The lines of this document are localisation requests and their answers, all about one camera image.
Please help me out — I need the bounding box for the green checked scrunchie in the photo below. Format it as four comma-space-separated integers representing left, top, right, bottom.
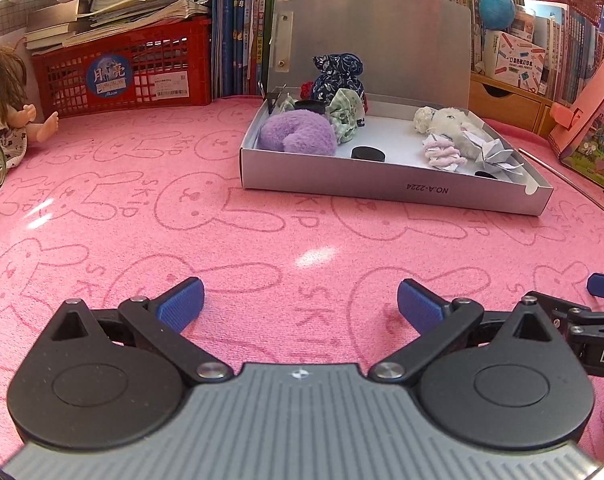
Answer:
326, 88, 366, 145

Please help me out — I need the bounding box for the wooden drawer shelf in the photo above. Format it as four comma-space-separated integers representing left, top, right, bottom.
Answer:
469, 73, 556, 138

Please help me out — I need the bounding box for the white paper origami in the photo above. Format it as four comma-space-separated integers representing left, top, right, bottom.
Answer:
462, 128, 523, 176

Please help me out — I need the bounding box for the black round lid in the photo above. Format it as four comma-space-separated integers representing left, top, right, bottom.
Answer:
351, 146, 385, 162
474, 170, 498, 180

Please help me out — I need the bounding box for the red knitted scrunchie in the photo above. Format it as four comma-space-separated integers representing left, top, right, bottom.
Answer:
300, 81, 314, 100

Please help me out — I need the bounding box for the purple fluffy scrunchie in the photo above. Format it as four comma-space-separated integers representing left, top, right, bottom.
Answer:
257, 110, 337, 156

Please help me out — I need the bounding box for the navy floral fabric pouch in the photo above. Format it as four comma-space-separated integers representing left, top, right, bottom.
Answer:
311, 53, 365, 104

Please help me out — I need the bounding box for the large blue round plush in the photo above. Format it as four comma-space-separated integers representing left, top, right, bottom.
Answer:
479, 0, 516, 30

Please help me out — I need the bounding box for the white label printer box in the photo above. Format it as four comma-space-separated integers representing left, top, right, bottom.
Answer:
483, 30, 546, 93

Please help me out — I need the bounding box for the silver open cardboard box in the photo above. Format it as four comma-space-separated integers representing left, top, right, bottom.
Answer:
239, 0, 555, 217

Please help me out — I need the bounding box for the stack of books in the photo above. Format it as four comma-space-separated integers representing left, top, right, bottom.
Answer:
25, 0, 211, 52

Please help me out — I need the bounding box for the pink fluffy hair tie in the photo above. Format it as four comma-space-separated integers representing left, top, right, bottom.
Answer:
421, 138, 469, 174

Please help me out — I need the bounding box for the red plastic basket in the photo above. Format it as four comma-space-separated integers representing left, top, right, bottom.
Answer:
32, 16, 212, 117

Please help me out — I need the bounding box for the doll with brown hair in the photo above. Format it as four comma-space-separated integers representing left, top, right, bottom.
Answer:
0, 46, 59, 180

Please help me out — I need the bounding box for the row of upright books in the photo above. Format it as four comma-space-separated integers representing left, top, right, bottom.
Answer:
209, 0, 604, 106

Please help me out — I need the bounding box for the white plush toy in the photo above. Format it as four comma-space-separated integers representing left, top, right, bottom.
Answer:
427, 107, 493, 158

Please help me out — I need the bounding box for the metal straw rod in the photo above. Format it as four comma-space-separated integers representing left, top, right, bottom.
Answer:
517, 148, 604, 213

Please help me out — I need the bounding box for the pink triangular toy house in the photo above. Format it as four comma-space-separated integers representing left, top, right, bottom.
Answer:
548, 59, 604, 190

